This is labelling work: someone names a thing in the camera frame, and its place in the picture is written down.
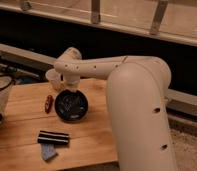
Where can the metal bracket middle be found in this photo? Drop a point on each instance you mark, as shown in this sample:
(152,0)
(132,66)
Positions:
(95,11)

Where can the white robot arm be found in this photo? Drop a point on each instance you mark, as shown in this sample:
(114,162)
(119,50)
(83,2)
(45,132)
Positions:
(136,102)

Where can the black ceramic bowl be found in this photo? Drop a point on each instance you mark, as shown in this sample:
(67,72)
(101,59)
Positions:
(71,106)

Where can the small red brown object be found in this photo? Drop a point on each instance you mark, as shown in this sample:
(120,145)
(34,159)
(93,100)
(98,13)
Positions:
(48,103)

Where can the black white striped cloth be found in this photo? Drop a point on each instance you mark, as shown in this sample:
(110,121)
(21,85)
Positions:
(53,138)

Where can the metal bracket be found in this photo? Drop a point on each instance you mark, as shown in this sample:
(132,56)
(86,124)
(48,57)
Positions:
(158,16)
(95,11)

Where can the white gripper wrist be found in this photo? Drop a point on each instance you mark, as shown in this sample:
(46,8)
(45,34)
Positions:
(71,83)

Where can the translucent plastic cup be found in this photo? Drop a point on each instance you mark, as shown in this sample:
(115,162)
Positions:
(54,78)

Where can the metal bracket right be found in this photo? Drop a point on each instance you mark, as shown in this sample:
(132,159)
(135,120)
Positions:
(158,16)

